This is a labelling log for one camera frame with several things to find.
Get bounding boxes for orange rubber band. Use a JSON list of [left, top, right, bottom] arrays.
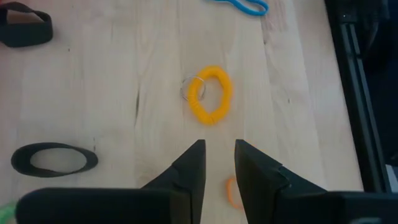
[[225, 175, 242, 210]]

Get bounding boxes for black rectangular block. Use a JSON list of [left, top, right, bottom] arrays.
[[11, 142, 100, 179]]

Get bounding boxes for wide black rubber band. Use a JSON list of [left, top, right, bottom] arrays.
[[0, 1, 53, 49]]

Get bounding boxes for blue rubber band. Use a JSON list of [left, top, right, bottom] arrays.
[[208, 0, 270, 17]]

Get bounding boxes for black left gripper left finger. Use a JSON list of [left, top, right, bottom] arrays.
[[14, 139, 206, 224]]

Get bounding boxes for yellow spiral wrist coil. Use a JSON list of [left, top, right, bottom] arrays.
[[180, 65, 234, 127]]

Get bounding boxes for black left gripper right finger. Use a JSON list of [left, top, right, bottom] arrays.
[[234, 139, 398, 224]]

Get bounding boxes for green spiral wrist coil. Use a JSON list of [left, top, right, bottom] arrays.
[[0, 200, 18, 224]]

